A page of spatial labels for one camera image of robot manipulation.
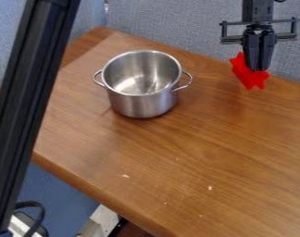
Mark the white table support bracket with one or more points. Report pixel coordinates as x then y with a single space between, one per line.
101 223

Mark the red star-profile plastic bar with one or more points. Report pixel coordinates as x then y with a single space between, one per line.
250 78

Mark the stainless steel pot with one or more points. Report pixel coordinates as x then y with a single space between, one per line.
142 80

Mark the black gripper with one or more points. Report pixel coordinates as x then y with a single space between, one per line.
257 18

